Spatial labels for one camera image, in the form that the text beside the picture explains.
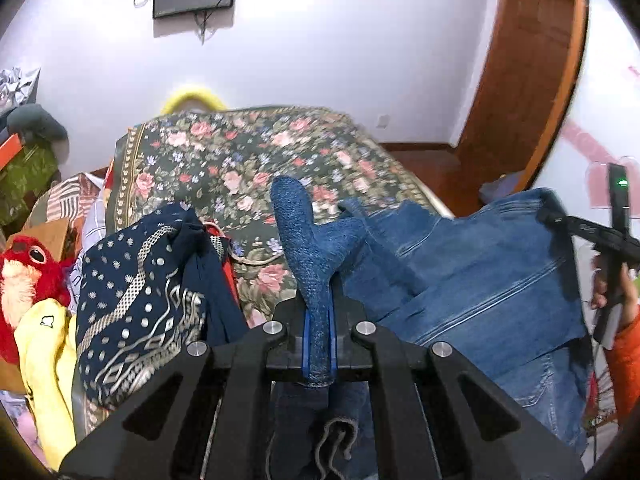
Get blue denim jeans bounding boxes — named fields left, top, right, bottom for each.
left=270, top=176, right=593, bottom=480

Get pink cloth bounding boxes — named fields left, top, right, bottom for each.
left=0, top=395, right=42, bottom=461

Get orange box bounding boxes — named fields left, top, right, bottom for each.
left=0, top=132, right=25, bottom=173

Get grey plush pillow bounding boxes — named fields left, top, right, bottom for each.
left=6, top=104, right=69, bottom=153

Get white wardrobe pink hearts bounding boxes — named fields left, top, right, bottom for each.
left=530, top=0, right=640, bottom=271

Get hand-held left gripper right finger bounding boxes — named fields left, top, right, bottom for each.
left=331, top=292, right=587, bottom=480

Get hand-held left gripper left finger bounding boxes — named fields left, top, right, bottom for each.
left=57, top=296, right=308, bottom=480

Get navy patterned sweater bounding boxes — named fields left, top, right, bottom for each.
left=75, top=203, right=251, bottom=411

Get red plush toy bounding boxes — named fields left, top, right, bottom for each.
left=0, top=235, right=73, bottom=366

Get yellow ring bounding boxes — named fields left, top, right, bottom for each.
left=161, top=86, right=228, bottom=115

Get floral bedspread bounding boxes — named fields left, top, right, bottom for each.
left=72, top=106, right=451, bottom=436

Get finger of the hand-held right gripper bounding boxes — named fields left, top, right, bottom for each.
left=536, top=209, right=577, bottom=236

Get yellow garment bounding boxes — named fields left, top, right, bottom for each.
left=14, top=299, right=81, bottom=471

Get red orange garment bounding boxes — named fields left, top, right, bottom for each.
left=202, top=220, right=242, bottom=311

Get leaf striped cloth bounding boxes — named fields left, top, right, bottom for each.
left=30, top=172, right=108, bottom=241

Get wooden door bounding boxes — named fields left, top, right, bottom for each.
left=452, top=0, right=591, bottom=218

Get person's right hand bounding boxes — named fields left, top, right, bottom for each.
left=590, top=255, right=640, bottom=322

